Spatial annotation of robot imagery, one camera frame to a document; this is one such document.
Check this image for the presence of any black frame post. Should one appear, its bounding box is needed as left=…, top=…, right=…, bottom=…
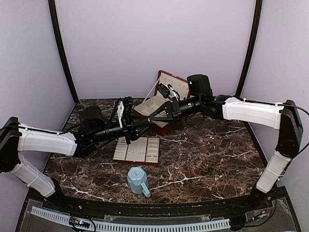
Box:
left=235, top=0, right=263, bottom=97
left=48, top=0, right=79, bottom=104

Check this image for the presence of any right black frame post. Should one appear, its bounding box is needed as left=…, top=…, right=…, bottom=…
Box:
left=235, top=0, right=263, bottom=97

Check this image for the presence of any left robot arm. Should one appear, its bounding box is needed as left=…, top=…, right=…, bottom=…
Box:
left=0, top=97, right=152, bottom=211

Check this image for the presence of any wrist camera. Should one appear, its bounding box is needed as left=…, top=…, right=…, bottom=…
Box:
left=157, top=83, right=180, bottom=101
left=117, top=101, right=124, bottom=121

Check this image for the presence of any red jewelry tray insert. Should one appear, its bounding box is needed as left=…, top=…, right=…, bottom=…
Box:
left=113, top=137, right=160, bottom=166

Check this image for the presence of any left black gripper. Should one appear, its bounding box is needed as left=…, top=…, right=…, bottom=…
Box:
left=91, top=113, right=154, bottom=145

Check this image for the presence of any black front rail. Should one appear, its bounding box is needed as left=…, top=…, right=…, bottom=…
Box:
left=43, top=190, right=276, bottom=218

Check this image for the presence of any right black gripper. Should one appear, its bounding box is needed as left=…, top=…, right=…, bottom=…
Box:
left=149, top=96, right=203, bottom=123

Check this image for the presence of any red wooden jewelry box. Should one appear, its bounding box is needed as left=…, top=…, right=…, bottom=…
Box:
left=134, top=70, right=190, bottom=136

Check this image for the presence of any light blue mug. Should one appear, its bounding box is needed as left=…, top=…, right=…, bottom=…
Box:
left=127, top=167, right=151, bottom=198

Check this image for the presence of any white slotted cable duct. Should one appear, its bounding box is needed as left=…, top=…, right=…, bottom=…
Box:
left=31, top=206, right=230, bottom=232

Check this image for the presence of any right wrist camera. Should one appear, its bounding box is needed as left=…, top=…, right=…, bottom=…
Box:
left=157, top=83, right=180, bottom=101

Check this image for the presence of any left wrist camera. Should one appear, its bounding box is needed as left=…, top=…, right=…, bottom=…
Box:
left=117, top=101, right=124, bottom=121

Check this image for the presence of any left black frame post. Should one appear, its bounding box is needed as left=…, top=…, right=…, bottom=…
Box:
left=48, top=0, right=79, bottom=104

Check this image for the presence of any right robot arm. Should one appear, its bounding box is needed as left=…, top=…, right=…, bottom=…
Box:
left=149, top=74, right=303, bottom=210

